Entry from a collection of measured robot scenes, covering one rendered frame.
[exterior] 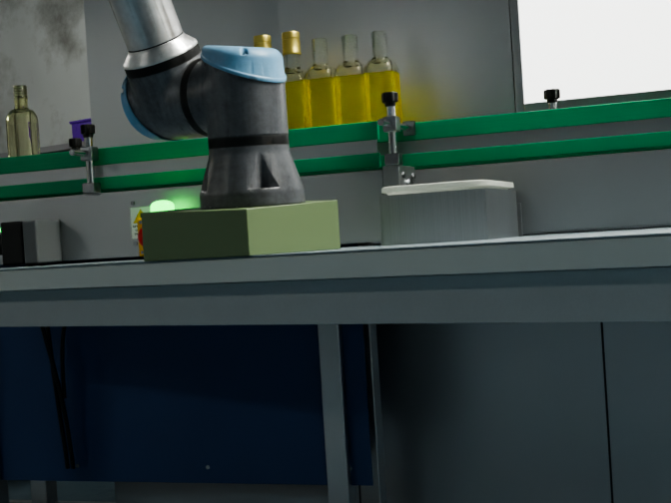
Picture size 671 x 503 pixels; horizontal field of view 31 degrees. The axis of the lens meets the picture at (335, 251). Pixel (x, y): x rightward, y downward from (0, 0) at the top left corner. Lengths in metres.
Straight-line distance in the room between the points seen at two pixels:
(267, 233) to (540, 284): 0.41
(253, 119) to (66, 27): 5.38
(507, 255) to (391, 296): 0.21
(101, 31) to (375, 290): 1.30
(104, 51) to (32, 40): 4.59
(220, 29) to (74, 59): 4.45
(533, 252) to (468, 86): 0.98
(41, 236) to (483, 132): 0.83
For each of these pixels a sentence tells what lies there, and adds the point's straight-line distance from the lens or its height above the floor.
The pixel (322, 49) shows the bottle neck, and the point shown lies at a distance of 2.26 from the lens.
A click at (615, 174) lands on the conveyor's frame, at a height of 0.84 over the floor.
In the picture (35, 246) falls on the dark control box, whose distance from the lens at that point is 2.27.
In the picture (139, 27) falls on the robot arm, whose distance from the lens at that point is 1.76.
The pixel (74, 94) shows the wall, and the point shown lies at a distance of 6.94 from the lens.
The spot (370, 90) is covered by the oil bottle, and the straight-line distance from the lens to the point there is 2.20.
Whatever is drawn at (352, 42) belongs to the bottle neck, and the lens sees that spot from 2.24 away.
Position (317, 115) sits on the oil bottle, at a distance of 2.23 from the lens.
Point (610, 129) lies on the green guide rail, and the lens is 2.08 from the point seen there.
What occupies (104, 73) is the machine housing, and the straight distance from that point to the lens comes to 2.65.
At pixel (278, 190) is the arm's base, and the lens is 1.66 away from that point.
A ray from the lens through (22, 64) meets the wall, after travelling 7.31.
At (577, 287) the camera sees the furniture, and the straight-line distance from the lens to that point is 1.38.
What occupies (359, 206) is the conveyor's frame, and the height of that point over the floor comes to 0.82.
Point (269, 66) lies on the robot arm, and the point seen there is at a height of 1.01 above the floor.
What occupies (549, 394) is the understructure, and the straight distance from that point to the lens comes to 2.31.
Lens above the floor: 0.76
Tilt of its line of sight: 1 degrees down
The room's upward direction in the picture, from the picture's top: 4 degrees counter-clockwise
